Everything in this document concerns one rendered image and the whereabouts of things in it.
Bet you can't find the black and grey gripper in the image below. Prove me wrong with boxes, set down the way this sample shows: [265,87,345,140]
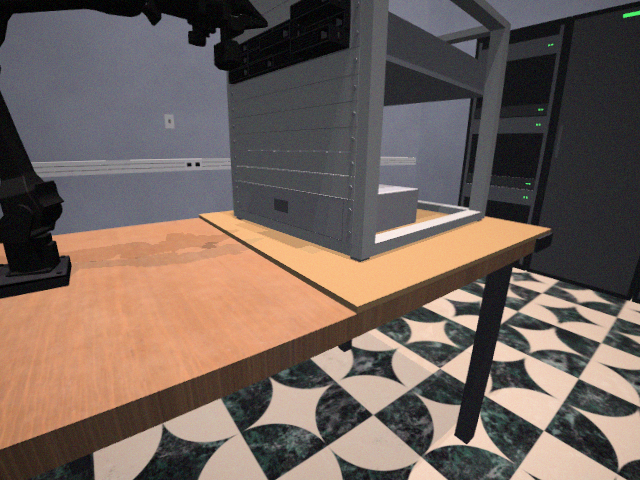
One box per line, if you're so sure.
[186,0,268,71]

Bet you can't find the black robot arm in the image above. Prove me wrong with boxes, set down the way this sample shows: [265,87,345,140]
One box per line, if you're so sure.
[0,0,216,277]

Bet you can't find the light wooden board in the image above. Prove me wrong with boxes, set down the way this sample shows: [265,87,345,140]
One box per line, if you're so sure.
[199,211,551,314]

